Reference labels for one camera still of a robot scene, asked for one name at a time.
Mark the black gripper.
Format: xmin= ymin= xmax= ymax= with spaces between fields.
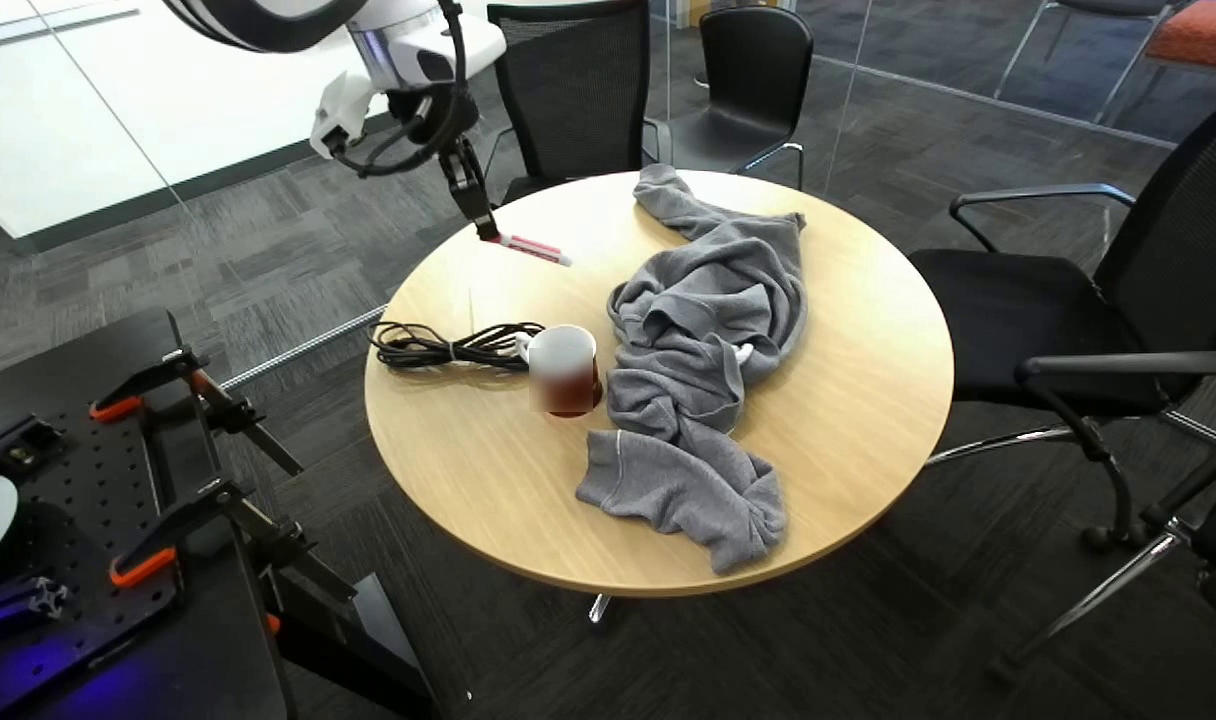
xmin=440 ymin=140 xmax=497 ymax=241

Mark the red white marker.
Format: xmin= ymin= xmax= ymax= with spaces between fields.
xmin=501 ymin=235 xmax=573 ymax=267

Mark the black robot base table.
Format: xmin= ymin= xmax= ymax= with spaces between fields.
xmin=0 ymin=311 xmax=432 ymax=720

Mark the red mug white inside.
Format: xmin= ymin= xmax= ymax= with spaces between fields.
xmin=525 ymin=323 xmax=602 ymax=416

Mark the black mesh office chair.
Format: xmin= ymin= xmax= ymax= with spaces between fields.
xmin=490 ymin=0 xmax=652 ymax=201

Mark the grey sweatshirt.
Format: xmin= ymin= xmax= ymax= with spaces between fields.
xmin=575 ymin=163 xmax=805 ymax=578

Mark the black plastic chair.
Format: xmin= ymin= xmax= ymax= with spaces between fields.
xmin=664 ymin=8 xmax=814 ymax=186

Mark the round wooden table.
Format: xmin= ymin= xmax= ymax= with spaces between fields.
xmin=364 ymin=168 xmax=955 ymax=595

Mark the black armchair right side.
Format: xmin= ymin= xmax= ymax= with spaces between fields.
xmin=913 ymin=114 xmax=1216 ymax=548

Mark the orange bench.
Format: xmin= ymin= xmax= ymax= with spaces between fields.
xmin=1148 ymin=0 xmax=1216 ymax=68

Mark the black coiled cable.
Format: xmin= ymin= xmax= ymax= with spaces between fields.
xmin=367 ymin=316 xmax=547 ymax=375

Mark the orange handled clamp upper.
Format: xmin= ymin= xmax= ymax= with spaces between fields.
xmin=84 ymin=346 xmax=309 ymax=481

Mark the orange handled clamp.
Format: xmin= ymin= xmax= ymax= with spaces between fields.
xmin=84 ymin=346 xmax=309 ymax=481
xmin=104 ymin=477 xmax=362 ymax=606

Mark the orange handled clamp lower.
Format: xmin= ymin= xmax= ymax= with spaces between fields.
xmin=104 ymin=477 xmax=362 ymax=606

